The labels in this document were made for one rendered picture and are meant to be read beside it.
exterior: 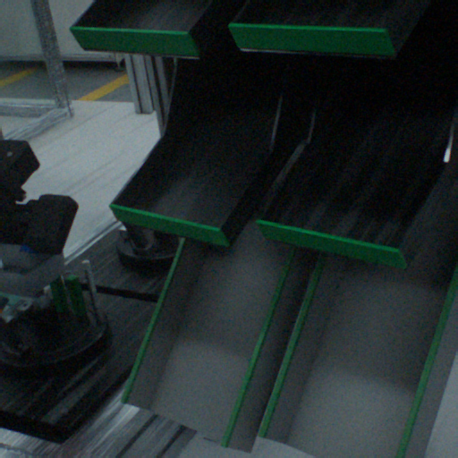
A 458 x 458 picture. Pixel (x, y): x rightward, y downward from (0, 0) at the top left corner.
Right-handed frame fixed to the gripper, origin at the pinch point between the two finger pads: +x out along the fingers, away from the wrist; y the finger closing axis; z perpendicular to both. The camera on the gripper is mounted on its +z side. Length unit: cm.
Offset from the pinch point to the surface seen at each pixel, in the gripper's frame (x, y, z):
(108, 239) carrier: 27.0, 10.2, 9.9
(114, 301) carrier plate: 17.2, -1.8, -1.7
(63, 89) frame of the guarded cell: 79, 81, 67
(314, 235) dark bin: -13.5, -40.6, -1.4
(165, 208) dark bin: -10.7, -24.5, 0.7
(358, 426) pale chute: 1.9, -42.2, -12.6
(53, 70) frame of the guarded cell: 74, 82, 69
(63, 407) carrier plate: 4.3, -9.4, -17.0
